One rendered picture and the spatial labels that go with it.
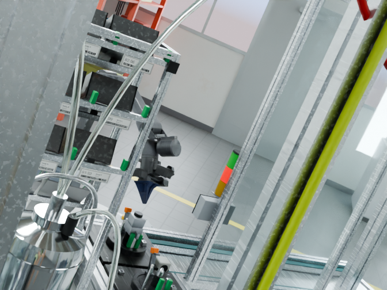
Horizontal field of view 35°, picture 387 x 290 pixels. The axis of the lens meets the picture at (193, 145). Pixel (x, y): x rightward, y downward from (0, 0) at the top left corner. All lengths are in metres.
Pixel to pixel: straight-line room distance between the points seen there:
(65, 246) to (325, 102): 0.46
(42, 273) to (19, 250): 0.05
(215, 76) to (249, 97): 0.56
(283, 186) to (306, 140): 0.06
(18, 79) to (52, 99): 0.04
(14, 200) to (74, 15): 0.18
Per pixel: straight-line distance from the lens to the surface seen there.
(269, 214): 0.74
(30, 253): 0.94
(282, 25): 8.36
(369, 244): 2.64
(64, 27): 0.55
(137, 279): 1.86
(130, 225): 2.01
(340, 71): 0.70
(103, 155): 1.68
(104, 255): 1.96
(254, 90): 8.42
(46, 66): 0.56
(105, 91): 1.63
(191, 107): 8.61
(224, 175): 1.93
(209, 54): 8.50
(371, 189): 2.27
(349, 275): 2.70
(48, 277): 0.96
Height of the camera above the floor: 1.85
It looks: 14 degrees down
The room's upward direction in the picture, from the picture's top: 23 degrees clockwise
